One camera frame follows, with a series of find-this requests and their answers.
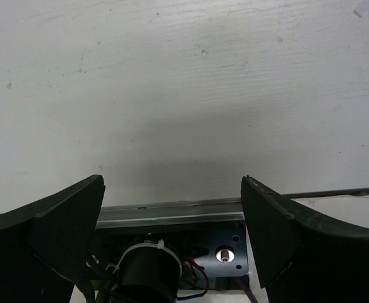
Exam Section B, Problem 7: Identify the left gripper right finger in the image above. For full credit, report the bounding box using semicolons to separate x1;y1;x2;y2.
241;176;369;302

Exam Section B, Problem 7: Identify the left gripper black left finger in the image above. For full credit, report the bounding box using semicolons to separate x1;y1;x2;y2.
0;175;105;302

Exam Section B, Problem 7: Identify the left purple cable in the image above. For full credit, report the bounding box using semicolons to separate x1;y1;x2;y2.
236;276;260;303

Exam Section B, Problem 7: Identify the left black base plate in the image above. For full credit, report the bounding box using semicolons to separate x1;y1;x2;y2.
84;221;248;294

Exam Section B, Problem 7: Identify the aluminium table edge rail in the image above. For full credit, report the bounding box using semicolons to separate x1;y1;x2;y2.
96;198;245;229

